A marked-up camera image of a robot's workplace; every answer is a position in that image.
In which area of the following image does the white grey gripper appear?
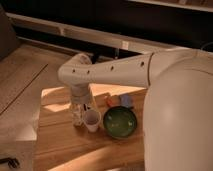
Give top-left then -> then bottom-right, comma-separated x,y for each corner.
70,84 -> 92,104

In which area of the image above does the clear plastic bottle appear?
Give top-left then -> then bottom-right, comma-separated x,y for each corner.
72,104 -> 88,126

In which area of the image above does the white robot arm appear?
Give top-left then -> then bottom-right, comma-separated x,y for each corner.
58,49 -> 213,171

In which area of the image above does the white paper cup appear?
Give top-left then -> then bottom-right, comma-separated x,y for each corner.
82,110 -> 101,132

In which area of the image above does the blue small object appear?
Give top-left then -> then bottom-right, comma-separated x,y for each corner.
119,94 -> 133,108

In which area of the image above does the green bowl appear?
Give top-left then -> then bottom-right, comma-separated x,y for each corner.
103,106 -> 137,139

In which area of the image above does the black object at corner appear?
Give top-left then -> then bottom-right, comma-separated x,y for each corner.
0,157 -> 20,169

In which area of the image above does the white shelf rail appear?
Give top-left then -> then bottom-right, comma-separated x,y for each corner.
7,13 -> 182,53

